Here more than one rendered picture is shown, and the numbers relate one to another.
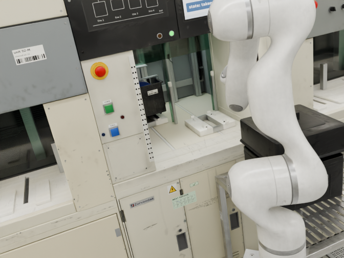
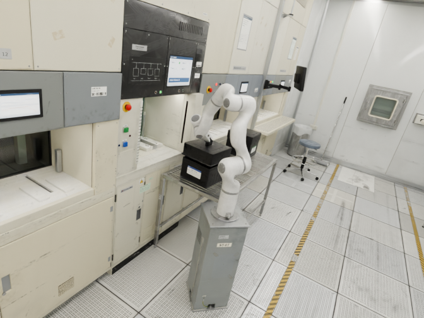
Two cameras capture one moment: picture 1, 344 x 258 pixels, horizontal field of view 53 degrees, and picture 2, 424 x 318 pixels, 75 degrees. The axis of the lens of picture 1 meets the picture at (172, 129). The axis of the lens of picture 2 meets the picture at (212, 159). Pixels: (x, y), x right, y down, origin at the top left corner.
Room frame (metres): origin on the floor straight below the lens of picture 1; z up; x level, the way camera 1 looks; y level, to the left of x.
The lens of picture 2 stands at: (-0.30, 1.06, 1.80)
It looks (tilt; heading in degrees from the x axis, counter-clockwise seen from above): 22 degrees down; 314
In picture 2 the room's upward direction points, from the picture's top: 11 degrees clockwise
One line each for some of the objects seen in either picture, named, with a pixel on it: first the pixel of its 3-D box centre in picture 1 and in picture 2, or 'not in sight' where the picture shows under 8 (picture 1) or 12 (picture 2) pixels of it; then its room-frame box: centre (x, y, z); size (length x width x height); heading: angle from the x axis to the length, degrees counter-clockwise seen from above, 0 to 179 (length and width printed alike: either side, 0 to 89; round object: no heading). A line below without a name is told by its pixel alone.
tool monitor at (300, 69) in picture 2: not in sight; (287, 79); (1.68, -2.11, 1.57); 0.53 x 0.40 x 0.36; 17
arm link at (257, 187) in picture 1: (266, 202); (229, 175); (0.71, -0.20, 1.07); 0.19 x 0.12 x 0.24; 85
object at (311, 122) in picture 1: (289, 130); (207, 149); (1.19, -0.45, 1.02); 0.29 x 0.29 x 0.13; 12
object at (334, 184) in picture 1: (291, 169); (204, 168); (1.19, -0.45, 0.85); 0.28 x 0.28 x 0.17; 12
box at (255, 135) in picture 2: not in sight; (242, 142); (1.49, -1.26, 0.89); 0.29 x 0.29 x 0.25; 19
